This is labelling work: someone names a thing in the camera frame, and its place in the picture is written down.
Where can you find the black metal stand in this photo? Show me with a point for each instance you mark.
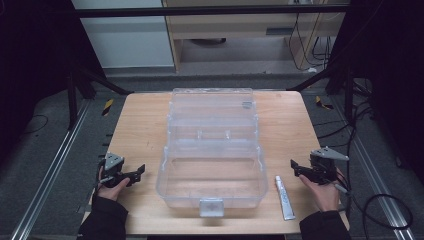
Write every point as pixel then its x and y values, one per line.
pixel 340 76
pixel 83 80

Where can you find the black crossbar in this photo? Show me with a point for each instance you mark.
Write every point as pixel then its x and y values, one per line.
pixel 200 11

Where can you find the white tube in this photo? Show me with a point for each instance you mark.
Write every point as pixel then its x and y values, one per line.
pixel 285 200

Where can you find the yellow black striped tape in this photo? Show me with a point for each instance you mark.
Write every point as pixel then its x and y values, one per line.
pixel 107 107
pixel 322 104

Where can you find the clear plastic storage box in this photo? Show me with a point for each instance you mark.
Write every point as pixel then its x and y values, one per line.
pixel 212 166

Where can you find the aluminium floor rail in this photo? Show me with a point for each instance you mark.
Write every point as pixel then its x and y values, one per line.
pixel 376 186
pixel 50 170

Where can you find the person's right hand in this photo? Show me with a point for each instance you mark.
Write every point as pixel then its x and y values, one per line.
pixel 325 196

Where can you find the person's left hand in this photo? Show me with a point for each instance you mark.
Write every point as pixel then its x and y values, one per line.
pixel 111 193

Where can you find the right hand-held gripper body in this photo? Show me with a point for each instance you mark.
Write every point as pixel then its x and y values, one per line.
pixel 325 165

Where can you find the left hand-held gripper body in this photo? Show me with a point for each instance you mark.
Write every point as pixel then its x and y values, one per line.
pixel 113 163

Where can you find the white cabinet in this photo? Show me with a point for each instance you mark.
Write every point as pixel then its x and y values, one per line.
pixel 126 40

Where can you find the light wooden desk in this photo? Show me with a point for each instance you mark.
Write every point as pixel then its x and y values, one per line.
pixel 233 28

